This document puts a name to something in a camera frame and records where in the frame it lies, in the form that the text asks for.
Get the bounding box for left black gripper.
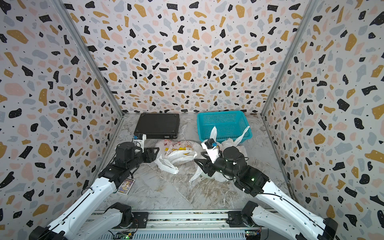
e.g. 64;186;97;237
126;146;160;172

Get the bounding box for white plastic bag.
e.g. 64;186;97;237
189;126;230;183
219;126;250;157
154;140;203;175

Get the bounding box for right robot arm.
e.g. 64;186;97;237
194;147;338;240

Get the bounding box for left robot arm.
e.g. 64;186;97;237
29;142;159;240

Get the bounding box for black hard case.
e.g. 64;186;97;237
134;113;180;139

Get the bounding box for teal plastic basket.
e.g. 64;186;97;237
197;111;253;143

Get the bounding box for playing card box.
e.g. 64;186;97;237
117;178;135;196

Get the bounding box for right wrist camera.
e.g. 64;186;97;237
201;139;220;164

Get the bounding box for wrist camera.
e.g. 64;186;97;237
201;139;220;164
132;133;147;149

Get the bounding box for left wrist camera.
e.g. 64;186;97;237
132;133;147;149

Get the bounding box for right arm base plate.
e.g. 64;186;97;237
226;211;267;228

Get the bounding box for aluminium front rail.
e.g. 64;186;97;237
58;208;314;240

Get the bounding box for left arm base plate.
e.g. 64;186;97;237
113;212;149;230

